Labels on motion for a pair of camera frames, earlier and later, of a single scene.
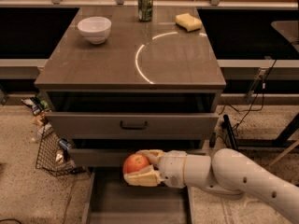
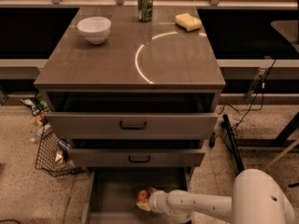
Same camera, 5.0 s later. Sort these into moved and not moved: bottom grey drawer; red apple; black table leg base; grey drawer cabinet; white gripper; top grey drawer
Moved: white gripper; red apple
Not moved: top grey drawer; grey drawer cabinet; black table leg base; bottom grey drawer
